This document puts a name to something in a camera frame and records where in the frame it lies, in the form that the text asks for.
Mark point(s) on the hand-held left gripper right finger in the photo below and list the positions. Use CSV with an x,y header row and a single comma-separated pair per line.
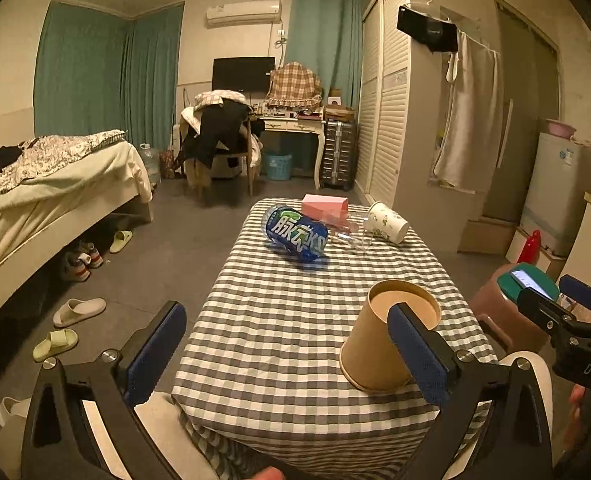
x,y
416,352

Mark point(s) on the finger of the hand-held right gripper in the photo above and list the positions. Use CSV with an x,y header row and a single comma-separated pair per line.
x,y
588,294
545,310

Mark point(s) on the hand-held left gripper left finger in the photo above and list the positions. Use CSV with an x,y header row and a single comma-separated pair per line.
x,y
156,350

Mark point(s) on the brown paper cup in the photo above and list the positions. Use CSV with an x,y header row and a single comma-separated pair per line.
x,y
370,345

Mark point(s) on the white floral paper cup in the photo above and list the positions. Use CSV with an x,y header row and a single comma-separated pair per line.
x,y
388,222

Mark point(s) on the person's right hand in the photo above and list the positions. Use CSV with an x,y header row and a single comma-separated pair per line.
x,y
578,400

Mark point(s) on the smartphone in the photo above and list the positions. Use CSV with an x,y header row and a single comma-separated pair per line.
x,y
533,282

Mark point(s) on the red bottle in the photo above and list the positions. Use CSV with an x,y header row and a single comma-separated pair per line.
x,y
532,247

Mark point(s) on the white slipper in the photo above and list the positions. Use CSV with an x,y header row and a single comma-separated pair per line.
x,y
78,311

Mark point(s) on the brown cardboard box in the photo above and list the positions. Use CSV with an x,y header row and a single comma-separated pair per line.
x,y
485,237

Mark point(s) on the green slipper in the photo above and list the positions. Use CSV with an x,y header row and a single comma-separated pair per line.
x,y
55,345

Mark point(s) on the small white fridge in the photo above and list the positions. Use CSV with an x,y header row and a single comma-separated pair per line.
x,y
560,190

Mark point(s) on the yellow slipper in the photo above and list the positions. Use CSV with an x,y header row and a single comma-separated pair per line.
x,y
120,241

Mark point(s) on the pair of sneakers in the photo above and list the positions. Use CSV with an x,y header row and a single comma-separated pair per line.
x,y
78,262

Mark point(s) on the grey checkered tablecloth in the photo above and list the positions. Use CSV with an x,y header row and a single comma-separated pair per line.
x,y
275,320

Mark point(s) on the clear glass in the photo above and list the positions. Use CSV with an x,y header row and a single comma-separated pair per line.
x,y
351,235

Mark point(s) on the white shoes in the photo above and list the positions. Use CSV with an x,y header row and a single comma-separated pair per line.
x,y
13,410

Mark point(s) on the bed with cream sheet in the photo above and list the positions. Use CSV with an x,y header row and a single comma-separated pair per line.
x,y
50,220

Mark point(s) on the pink basin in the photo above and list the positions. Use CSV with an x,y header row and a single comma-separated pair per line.
x,y
560,127

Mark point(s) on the blue plastic bottle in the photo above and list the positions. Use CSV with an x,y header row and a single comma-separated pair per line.
x,y
291,235

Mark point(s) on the pink tissue box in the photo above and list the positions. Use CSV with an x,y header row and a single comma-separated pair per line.
x,y
321,205

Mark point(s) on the red bag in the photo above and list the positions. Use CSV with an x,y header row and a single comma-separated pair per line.
x,y
167,164

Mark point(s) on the clear water jug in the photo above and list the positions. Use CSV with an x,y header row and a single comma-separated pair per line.
x,y
150,162

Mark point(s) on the white hanging towel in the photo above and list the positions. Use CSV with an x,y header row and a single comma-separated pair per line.
x,y
468,120

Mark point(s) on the wooden chair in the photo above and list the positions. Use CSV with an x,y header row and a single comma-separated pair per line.
x,y
249,160

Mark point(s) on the dark ribbed suitcase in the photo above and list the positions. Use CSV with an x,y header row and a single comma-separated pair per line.
x,y
339,155

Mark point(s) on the blue plastic basket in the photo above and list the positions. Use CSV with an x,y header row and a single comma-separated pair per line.
x,y
278,167

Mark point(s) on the floral patterned blanket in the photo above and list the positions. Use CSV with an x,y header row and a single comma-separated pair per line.
x,y
50,157

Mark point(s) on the chair with clothes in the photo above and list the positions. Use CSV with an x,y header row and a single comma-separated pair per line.
x,y
215,125

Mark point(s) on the white louvred wardrobe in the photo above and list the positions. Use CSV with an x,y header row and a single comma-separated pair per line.
x,y
390,110

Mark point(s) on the black clothing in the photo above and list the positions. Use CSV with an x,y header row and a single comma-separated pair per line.
x,y
4,157

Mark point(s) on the flat cardboard box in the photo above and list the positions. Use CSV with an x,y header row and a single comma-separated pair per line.
x,y
339,111

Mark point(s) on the white desk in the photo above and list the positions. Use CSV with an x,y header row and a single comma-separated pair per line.
x,y
295,127

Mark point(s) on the narrow green curtain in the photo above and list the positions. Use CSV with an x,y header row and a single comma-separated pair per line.
x,y
153,75

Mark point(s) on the black television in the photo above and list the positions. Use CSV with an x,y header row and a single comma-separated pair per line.
x,y
243,74

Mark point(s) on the wide green curtain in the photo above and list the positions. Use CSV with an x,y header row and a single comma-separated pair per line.
x,y
80,70

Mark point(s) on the plaid cloth cover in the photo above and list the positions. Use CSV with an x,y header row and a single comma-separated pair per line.
x,y
295,85

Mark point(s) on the black hanging cloth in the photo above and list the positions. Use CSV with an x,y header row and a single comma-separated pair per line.
x,y
425,30

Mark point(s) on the teal curtain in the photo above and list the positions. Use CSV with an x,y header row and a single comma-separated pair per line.
x,y
325,35

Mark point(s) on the white air conditioner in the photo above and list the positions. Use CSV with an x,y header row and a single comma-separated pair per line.
x,y
243,14

